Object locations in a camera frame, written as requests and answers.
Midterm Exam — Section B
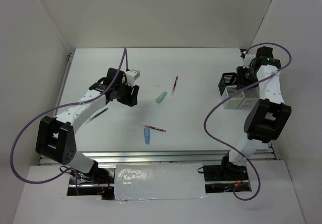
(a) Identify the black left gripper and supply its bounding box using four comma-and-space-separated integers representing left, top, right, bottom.
115, 80, 140, 107

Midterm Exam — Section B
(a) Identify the green lead case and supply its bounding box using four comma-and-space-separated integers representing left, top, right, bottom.
155, 91, 168, 104

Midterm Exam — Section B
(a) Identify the red gel pen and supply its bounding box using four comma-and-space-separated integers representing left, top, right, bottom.
140, 124, 166, 132
171, 76, 179, 96

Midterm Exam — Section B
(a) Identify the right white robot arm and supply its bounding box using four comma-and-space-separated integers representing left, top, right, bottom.
218, 46, 292, 180

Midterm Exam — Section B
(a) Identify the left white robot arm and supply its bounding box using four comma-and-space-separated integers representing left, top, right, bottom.
35, 68, 140, 183

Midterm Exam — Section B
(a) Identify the white mesh organizer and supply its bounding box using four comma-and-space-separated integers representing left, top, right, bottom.
221, 85, 260, 109

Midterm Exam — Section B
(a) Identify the blue lead case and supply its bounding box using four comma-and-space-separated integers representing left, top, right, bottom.
144, 127, 150, 144

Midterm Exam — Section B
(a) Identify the white foil cover board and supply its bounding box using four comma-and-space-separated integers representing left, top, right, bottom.
114, 164, 206, 200

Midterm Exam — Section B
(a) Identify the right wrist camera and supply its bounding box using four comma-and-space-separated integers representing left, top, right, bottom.
241, 53, 256, 68

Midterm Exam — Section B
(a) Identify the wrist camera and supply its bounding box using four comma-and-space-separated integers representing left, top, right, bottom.
125, 69, 140, 87
241, 53, 256, 68

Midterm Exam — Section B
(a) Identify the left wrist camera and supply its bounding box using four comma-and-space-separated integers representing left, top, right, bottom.
125, 69, 140, 87

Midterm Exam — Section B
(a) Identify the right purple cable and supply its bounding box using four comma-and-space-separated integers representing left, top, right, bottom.
203, 42, 292, 201

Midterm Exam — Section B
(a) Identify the purple cable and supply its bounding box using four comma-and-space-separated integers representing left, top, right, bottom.
203, 42, 292, 201
10, 47, 129, 197

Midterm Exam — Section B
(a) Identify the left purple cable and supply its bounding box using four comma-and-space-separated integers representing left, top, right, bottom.
10, 47, 129, 197

